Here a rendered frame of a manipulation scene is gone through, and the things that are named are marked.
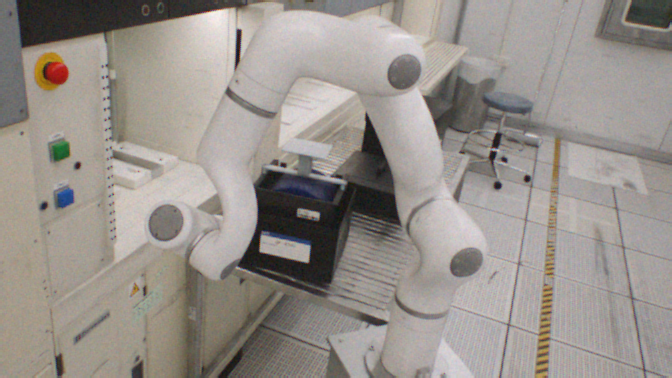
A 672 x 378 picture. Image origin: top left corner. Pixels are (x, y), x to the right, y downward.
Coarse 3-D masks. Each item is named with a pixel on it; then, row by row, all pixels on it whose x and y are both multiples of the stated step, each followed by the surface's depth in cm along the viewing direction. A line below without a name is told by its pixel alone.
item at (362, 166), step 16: (352, 160) 205; (368, 160) 207; (384, 160) 209; (352, 176) 193; (368, 176) 194; (384, 176) 196; (368, 192) 188; (384, 192) 185; (368, 208) 190; (384, 208) 188; (400, 224) 187
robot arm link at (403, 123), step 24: (384, 24) 88; (360, 96) 99; (384, 96) 97; (408, 96) 97; (384, 120) 96; (408, 120) 95; (432, 120) 98; (384, 144) 99; (408, 144) 96; (432, 144) 98; (408, 168) 99; (432, 168) 100; (408, 192) 106; (432, 192) 111; (408, 216) 113
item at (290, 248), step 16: (352, 192) 169; (352, 208) 169; (272, 224) 148; (288, 224) 147; (304, 224) 146; (256, 240) 151; (272, 240) 150; (288, 240) 149; (304, 240) 148; (320, 240) 147; (336, 240) 146; (256, 256) 154; (272, 256) 152; (288, 256) 151; (304, 256) 150; (320, 256) 149; (336, 256) 151; (288, 272) 153; (304, 272) 152; (320, 272) 151
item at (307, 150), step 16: (288, 144) 152; (304, 144) 154; (320, 144) 155; (304, 160) 152; (272, 176) 163; (304, 176) 155; (320, 176) 155; (336, 176) 164; (256, 192) 149; (272, 192) 148; (272, 208) 150; (288, 208) 149; (304, 208) 148; (320, 208) 147; (336, 208) 156; (320, 224) 149; (336, 224) 162
